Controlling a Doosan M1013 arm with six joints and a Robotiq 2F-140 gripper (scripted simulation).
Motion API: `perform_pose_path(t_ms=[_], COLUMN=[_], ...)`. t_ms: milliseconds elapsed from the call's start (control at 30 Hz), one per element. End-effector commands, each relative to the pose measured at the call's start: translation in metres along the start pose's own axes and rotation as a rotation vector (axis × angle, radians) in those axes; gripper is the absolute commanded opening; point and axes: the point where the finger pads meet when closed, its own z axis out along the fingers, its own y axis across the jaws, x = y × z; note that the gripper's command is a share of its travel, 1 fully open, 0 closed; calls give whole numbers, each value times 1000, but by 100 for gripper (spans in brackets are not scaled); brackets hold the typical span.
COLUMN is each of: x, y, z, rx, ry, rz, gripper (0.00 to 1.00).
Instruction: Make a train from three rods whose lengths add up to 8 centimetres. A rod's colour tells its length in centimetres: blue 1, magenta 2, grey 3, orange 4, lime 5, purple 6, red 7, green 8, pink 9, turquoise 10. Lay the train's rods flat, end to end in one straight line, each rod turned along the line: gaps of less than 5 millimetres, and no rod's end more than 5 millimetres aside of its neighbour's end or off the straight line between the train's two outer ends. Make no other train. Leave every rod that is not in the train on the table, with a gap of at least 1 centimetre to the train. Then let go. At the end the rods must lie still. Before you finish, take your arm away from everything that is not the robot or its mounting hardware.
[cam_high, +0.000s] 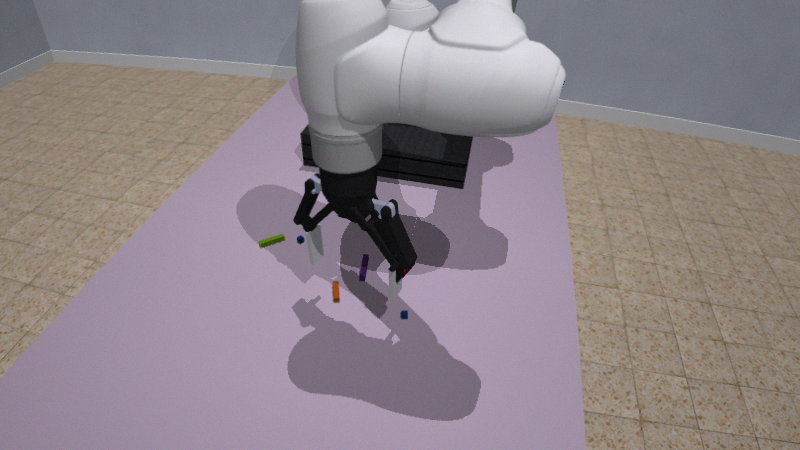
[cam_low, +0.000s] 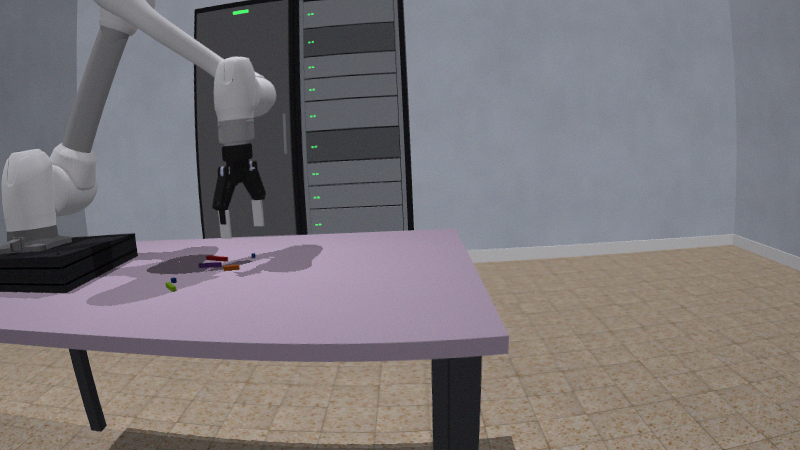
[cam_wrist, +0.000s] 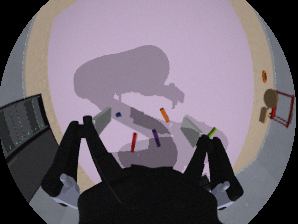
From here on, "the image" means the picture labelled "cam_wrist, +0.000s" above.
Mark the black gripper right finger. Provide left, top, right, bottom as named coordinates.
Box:
left=169, top=117, right=244, bottom=210

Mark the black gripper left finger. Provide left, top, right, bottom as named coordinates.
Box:
left=41, top=107, right=145, bottom=210

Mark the lime green rod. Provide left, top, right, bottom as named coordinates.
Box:
left=208, top=127, right=217, bottom=138

